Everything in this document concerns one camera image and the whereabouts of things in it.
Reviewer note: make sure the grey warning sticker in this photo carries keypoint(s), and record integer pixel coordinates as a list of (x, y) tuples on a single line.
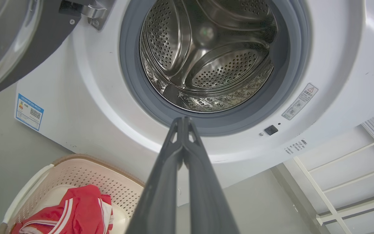
[(300, 101)]

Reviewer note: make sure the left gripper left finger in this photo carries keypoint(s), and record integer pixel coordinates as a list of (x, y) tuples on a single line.
[(161, 195)]

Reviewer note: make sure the stainless steel washing machine drum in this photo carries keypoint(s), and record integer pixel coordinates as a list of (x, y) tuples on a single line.
[(206, 65)]

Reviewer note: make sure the white front-load washing machine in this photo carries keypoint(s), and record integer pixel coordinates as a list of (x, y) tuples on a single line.
[(93, 97)]

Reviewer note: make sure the black washer door with glass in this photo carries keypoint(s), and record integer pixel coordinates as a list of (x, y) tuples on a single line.
[(44, 42)]

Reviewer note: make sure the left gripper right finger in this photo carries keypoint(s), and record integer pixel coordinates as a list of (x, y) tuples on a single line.
[(206, 201)]

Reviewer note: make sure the small printed text sticker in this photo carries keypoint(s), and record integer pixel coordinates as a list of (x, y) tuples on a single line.
[(295, 147)]

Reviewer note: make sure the grey rubber door gasket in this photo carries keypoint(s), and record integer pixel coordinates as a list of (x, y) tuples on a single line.
[(135, 84)]

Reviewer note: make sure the black door latch socket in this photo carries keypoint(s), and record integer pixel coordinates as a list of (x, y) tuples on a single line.
[(271, 130)]

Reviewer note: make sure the red garment with white stripes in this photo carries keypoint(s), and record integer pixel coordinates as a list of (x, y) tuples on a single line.
[(80, 211)]

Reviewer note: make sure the blue energy label sticker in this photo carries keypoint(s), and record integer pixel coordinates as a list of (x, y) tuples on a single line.
[(29, 112)]

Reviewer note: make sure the white metal rack frame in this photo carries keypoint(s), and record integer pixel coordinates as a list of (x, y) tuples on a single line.
[(323, 195)]

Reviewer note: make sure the silver door hinge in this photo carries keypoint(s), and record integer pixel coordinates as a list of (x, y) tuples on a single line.
[(96, 13)]

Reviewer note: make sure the cream perforated laundry basket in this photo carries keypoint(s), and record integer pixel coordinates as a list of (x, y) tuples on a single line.
[(76, 172)]

